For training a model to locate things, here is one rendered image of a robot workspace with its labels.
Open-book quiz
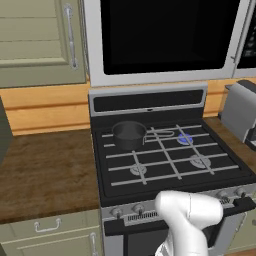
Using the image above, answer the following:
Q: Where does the black gas stove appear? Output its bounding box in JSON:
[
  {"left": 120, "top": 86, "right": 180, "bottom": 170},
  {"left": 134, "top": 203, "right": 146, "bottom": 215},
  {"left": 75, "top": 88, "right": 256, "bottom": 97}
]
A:
[{"left": 87, "top": 83, "right": 256, "bottom": 256}]

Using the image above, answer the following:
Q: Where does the grey stove knob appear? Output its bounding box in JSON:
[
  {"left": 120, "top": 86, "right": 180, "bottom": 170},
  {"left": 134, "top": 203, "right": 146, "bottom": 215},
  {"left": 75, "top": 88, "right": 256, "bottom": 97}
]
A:
[
  {"left": 111, "top": 206, "right": 125, "bottom": 220},
  {"left": 216, "top": 190, "right": 231, "bottom": 204},
  {"left": 132, "top": 203, "right": 146, "bottom": 216},
  {"left": 234, "top": 187, "right": 248, "bottom": 198}
]

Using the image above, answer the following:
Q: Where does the dark grey saucepan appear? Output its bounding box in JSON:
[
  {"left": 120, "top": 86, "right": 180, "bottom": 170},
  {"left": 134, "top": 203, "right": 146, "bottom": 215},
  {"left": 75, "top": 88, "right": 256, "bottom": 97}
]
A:
[{"left": 111, "top": 120, "right": 175, "bottom": 151}]

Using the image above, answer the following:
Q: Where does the silver microwave oven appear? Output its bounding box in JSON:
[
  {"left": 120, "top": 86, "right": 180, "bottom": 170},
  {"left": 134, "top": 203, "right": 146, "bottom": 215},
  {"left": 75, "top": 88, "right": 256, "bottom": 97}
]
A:
[{"left": 82, "top": 0, "right": 256, "bottom": 88}]

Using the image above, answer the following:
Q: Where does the silver toaster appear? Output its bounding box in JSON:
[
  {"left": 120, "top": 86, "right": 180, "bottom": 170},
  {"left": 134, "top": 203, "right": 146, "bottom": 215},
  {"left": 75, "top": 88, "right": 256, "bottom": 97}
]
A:
[{"left": 218, "top": 79, "right": 256, "bottom": 151}]

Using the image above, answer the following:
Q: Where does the dark grey appliance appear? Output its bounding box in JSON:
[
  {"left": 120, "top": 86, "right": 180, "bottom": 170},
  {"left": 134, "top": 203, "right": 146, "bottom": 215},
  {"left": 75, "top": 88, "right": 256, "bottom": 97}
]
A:
[{"left": 0, "top": 96, "right": 14, "bottom": 167}]

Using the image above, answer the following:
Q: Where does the green drawer front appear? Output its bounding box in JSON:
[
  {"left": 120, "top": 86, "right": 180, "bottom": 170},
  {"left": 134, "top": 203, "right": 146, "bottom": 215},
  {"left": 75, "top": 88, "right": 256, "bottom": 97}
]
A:
[{"left": 0, "top": 208, "right": 102, "bottom": 247}]

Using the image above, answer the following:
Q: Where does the green base cupboard door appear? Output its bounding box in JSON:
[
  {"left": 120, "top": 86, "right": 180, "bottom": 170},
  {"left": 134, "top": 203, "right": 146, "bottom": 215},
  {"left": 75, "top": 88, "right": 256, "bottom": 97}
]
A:
[{"left": 0, "top": 226, "right": 104, "bottom": 256}]

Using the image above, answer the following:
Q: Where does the green base cupboard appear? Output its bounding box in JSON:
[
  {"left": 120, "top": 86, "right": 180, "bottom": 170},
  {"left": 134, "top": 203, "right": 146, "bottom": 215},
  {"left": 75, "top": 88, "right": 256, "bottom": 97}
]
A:
[{"left": 226, "top": 208, "right": 256, "bottom": 254}]

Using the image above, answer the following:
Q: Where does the silver cupboard door handle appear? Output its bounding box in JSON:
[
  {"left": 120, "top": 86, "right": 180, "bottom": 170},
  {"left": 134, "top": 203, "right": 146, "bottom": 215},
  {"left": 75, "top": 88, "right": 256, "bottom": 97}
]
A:
[{"left": 64, "top": 3, "right": 80, "bottom": 71}]

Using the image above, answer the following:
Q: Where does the silver base cupboard handle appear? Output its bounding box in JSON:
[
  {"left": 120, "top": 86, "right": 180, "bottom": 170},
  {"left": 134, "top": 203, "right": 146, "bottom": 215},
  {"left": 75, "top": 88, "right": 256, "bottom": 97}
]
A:
[{"left": 89, "top": 232, "right": 99, "bottom": 256}]

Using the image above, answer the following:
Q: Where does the silver drawer handle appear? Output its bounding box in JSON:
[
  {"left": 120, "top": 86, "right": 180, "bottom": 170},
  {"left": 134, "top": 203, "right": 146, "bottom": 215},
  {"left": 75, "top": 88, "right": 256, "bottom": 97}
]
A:
[{"left": 33, "top": 217, "right": 63, "bottom": 233}]

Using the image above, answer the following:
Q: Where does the green wall cupboard door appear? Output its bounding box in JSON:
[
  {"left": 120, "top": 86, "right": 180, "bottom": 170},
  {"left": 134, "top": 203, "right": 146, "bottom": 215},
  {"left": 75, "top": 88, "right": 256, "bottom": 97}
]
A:
[{"left": 0, "top": 0, "right": 88, "bottom": 89}]

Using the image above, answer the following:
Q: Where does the microwave door handle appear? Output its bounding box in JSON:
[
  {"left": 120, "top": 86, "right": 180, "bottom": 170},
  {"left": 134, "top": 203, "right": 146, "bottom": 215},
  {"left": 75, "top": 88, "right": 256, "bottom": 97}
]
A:
[{"left": 230, "top": 0, "right": 256, "bottom": 65}]

